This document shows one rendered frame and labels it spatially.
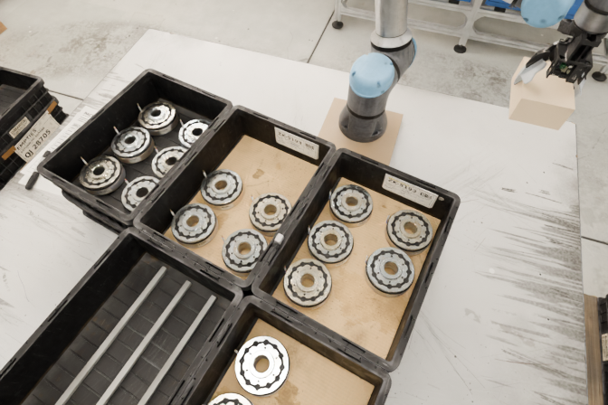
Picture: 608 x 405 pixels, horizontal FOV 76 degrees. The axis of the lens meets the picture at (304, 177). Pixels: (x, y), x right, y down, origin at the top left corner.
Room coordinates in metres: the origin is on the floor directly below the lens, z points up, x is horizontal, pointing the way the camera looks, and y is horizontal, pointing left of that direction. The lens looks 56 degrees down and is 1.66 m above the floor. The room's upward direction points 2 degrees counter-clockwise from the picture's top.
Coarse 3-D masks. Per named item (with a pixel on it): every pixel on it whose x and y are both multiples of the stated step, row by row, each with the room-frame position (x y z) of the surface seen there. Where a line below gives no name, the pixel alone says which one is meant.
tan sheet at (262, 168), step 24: (240, 144) 0.67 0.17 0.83; (264, 144) 0.66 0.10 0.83; (240, 168) 0.59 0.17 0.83; (264, 168) 0.58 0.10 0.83; (288, 168) 0.58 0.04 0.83; (312, 168) 0.58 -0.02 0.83; (264, 192) 0.51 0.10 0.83; (288, 192) 0.51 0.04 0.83; (216, 216) 0.45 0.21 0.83; (240, 216) 0.44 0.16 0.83; (216, 240) 0.38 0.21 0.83; (216, 264) 0.32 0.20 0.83
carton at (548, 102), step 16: (512, 80) 0.80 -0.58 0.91; (544, 80) 0.72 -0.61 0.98; (560, 80) 0.72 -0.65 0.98; (512, 96) 0.73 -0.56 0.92; (528, 96) 0.67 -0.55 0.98; (544, 96) 0.67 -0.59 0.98; (560, 96) 0.67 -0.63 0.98; (512, 112) 0.67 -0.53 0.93; (528, 112) 0.65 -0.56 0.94; (544, 112) 0.64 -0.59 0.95; (560, 112) 0.63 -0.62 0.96
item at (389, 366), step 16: (336, 160) 0.53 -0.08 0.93; (368, 160) 0.53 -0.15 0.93; (320, 176) 0.49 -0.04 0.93; (400, 176) 0.48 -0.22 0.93; (448, 192) 0.44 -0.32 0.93; (304, 208) 0.41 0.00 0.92; (448, 224) 0.36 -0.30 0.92; (272, 256) 0.30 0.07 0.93; (432, 256) 0.29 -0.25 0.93; (432, 272) 0.26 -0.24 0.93; (256, 288) 0.23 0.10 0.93; (272, 304) 0.20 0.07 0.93; (416, 304) 0.20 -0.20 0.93; (304, 320) 0.18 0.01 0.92; (336, 336) 0.14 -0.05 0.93; (400, 336) 0.14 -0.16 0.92; (368, 352) 0.12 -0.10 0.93; (400, 352) 0.11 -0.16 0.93; (384, 368) 0.09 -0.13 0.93
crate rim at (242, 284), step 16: (256, 112) 0.69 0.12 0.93; (288, 128) 0.63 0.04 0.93; (320, 144) 0.58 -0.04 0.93; (192, 160) 0.54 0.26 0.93; (176, 176) 0.50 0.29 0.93; (160, 192) 0.46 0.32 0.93; (304, 192) 0.45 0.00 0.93; (144, 208) 0.42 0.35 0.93; (144, 224) 0.38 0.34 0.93; (288, 224) 0.37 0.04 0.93; (160, 240) 0.34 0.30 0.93; (272, 240) 0.33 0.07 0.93; (192, 256) 0.30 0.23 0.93; (224, 272) 0.27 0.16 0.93; (256, 272) 0.27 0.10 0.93
